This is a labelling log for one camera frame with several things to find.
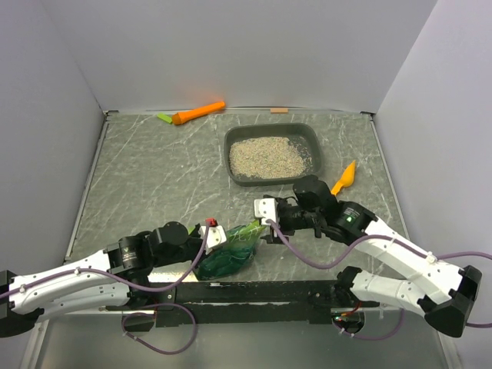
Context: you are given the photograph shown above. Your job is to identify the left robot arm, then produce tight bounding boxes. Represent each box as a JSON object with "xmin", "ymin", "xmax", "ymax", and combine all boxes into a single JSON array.
[{"xmin": 1, "ymin": 219, "xmax": 223, "ymax": 337}]

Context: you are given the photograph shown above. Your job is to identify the yellow plastic scoop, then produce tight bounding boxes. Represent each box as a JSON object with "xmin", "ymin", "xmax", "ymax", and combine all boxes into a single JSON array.
[{"xmin": 331, "ymin": 161, "xmax": 357, "ymax": 196}]

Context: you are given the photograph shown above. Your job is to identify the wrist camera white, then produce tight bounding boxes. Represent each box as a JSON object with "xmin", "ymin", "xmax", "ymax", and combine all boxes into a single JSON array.
[
  {"xmin": 199, "ymin": 218, "xmax": 228, "ymax": 254},
  {"xmin": 254, "ymin": 198, "xmax": 278, "ymax": 226}
]

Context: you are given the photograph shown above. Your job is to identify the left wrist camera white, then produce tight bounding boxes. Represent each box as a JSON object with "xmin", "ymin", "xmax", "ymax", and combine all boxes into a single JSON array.
[{"xmin": 199, "ymin": 218, "xmax": 228, "ymax": 254}]

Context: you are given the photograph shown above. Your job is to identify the green rectangular block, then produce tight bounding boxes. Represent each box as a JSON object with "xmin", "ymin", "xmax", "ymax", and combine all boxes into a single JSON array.
[{"xmin": 157, "ymin": 113, "xmax": 173, "ymax": 125}]

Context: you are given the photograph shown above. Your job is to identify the orange toy microphone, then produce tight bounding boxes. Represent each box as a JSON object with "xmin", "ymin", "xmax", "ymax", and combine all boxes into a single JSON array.
[{"xmin": 171, "ymin": 101, "xmax": 226, "ymax": 125}]

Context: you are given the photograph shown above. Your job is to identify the black bag clip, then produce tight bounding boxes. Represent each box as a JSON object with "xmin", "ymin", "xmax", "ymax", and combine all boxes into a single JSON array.
[{"xmin": 314, "ymin": 225, "xmax": 322, "ymax": 238}]

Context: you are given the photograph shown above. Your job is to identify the litter granules in box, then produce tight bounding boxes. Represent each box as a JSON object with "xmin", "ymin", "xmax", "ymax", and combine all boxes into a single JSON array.
[{"xmin": 229, "ymin": 136, "xmax": 312, "ymax": 179}]

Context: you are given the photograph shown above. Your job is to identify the tan tape piece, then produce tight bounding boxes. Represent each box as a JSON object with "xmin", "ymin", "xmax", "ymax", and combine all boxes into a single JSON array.
[{"xmin": 270, "ymin": 108, "xmax": 289, "ymax": 114}]

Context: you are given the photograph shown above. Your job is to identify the green litter bag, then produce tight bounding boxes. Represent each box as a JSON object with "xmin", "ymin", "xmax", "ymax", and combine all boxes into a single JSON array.
[{"xmin": 193, "ymin": 221, "xmax": 266, "ymax": 281}]

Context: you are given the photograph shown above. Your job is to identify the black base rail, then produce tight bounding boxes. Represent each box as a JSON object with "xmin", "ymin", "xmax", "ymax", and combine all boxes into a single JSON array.
[{"xmin": 107, "ymin": 279, "xmax": 381, "ymax": 327}]

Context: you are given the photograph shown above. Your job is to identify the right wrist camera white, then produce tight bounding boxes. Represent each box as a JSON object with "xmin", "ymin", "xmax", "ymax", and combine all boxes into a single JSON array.
[{"xmin": 254, "ymin": 198, "xmax": 278, "ymax": 226}]

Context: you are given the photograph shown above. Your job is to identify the grey litter box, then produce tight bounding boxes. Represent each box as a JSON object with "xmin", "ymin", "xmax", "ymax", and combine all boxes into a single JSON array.
[{"xmin": 224, "ymin": 123, "xmax": 324, "ymax": 187}]

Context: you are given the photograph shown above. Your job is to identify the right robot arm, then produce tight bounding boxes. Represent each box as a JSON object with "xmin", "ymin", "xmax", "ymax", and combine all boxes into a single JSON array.
[{"xmin": 254, "ymin": 175, "xmax": 482, "ymax": 338}]

